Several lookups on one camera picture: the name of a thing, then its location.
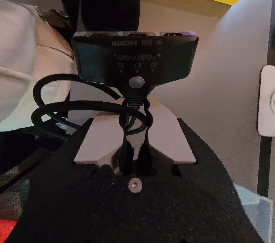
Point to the clear plastic bin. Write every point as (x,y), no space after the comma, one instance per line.
(257,210)

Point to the person's cream hoodie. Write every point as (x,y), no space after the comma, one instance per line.
(21,53)

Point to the black sheet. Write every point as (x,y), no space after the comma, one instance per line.
(264,161)

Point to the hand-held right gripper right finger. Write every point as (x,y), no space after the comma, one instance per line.
(169,139)

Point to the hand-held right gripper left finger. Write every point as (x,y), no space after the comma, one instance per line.
(101,139)

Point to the grey desk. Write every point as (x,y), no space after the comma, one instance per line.
(214,75)

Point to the white board stand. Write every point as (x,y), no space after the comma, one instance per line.
(267,101)

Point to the black HDMI switch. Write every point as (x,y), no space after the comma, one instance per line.
(167,60)

